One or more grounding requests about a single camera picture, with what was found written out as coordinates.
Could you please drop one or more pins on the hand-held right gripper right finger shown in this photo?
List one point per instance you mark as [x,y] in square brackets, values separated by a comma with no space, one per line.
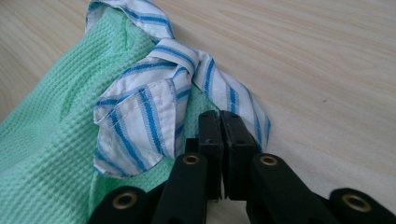
[238,143]

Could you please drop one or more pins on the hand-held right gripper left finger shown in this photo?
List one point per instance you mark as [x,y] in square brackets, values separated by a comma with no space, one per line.
[213,140]

